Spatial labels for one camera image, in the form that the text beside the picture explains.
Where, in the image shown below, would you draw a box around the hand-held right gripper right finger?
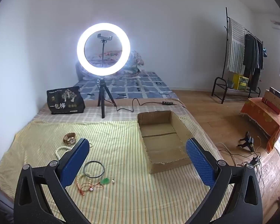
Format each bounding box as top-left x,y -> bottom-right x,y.
185,138 -> 264,224

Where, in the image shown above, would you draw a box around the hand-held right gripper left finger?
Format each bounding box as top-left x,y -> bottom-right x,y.
13,138 -> 90,224

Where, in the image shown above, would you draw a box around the pale beaded bracelet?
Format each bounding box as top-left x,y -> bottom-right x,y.
75,174 -> 89,195

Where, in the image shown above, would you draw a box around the black bangle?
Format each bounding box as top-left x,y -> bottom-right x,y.
83,161 -> 105,177

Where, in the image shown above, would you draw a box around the white pearl necklace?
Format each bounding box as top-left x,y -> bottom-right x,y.
55,142 -> 94,161

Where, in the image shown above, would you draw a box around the red cord green pendant necklace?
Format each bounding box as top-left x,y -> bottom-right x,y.
80,178 -> 111,196

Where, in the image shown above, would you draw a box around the small black floor tripod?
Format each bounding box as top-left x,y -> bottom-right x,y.
237,131 -> 256,152

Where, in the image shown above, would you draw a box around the black snack bag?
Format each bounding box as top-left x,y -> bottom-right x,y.
46,86 -> 86,115

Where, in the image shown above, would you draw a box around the orange cloth covered table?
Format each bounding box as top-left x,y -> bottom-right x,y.
239,97 -> 280,153

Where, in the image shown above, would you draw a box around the yellow crate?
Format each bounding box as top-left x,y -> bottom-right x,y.
232,74 -> 249,91

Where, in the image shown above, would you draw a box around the tan cardboard box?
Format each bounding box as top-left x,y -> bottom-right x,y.
261,90 -> 280,115

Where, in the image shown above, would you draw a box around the blue plaid bed sheet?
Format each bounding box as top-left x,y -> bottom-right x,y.
73,71 -> 178,101

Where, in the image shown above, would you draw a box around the dark flat box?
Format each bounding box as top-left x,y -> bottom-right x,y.
269,87 -> 280,101

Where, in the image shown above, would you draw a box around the black phone holder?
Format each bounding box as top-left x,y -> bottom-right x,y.
97,34 -> 113,77

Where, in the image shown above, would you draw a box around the dark hanging clothes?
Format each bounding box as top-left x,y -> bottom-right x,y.
243,33 -> 265,91

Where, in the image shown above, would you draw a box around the striped hanging towel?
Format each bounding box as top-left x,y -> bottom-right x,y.
227,19 -> 246,74

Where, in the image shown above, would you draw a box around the folded floral quilt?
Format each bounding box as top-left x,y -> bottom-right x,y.
76,50 -> 145,80

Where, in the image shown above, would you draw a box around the black clothes rack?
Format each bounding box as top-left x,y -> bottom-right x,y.
211,7 -> 264,104

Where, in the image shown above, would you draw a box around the brown strap wristwatch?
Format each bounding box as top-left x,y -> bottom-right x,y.
63,133 -> 77,144

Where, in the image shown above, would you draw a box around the floor cables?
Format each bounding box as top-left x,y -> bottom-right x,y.
218,142 -> 266,192

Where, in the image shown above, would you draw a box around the power strip with cables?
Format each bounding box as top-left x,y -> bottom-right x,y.
250,155 -> 262,166

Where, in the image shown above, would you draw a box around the black cable with controller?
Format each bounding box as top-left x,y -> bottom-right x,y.
117,98 -> 180,112

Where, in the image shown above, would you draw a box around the white ring light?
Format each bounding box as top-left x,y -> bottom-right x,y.
77,23 -> 131,77

